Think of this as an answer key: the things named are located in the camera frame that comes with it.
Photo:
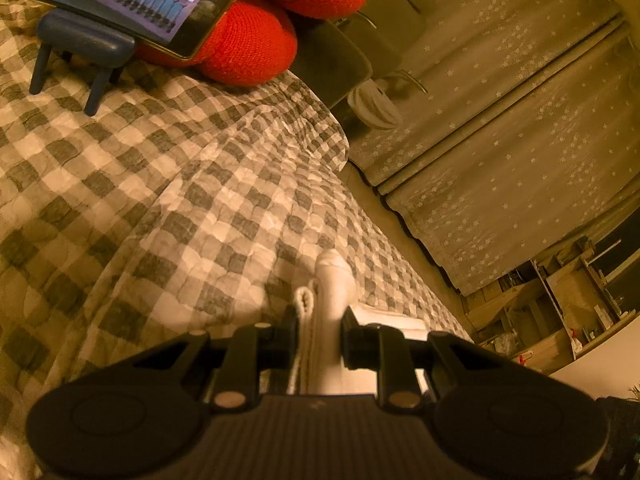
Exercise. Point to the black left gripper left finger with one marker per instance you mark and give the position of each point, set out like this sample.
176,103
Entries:
239,360

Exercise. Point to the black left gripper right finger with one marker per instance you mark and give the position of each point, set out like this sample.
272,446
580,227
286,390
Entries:
385,350

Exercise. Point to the white knit garment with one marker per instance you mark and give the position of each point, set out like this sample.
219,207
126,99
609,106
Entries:
318,366

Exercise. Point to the grey white checkered bedspread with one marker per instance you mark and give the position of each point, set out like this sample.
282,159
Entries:
180,205

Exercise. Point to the wooden shelf unit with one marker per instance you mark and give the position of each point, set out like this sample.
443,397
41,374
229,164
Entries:
551,313

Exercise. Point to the grey star pattern curtain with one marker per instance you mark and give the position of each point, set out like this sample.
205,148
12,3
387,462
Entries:
523,133

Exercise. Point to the dark green sofa armrest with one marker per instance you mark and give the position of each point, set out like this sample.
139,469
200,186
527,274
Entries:
327,61

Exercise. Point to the lower red puffy cushion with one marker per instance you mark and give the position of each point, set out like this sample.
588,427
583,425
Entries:
252,43

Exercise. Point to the white swivel office chair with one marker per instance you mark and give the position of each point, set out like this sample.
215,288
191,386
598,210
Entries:
383,30

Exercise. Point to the black phone stand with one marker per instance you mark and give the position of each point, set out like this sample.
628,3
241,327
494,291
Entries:
107,48

